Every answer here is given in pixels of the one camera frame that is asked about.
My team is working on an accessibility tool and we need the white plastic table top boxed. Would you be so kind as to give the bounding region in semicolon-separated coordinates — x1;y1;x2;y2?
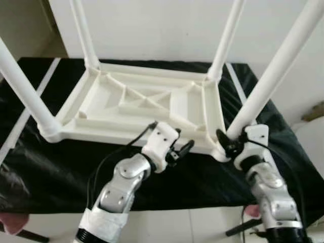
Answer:
40;60;238;163

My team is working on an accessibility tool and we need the white plastic table leg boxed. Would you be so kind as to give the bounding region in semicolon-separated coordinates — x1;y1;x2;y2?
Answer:
225;0;324;141
207;0;247;83
68;0;102;70
0;38;61;141

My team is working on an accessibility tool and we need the black metal table leg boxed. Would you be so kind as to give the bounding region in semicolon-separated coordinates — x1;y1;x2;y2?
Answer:
0;227;50;243

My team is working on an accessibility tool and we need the pink table cover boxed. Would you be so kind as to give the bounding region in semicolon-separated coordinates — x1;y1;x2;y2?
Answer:
0;212;32;236

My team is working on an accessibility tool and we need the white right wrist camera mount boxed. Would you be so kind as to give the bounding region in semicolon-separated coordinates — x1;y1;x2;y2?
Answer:
233;124;268;169

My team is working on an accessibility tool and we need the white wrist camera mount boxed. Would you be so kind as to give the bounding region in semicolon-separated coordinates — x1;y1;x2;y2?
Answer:
142;121;181;174
233;124;268;169

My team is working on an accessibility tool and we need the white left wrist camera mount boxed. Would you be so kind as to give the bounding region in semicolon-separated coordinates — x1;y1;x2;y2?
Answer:
142;121;181;174

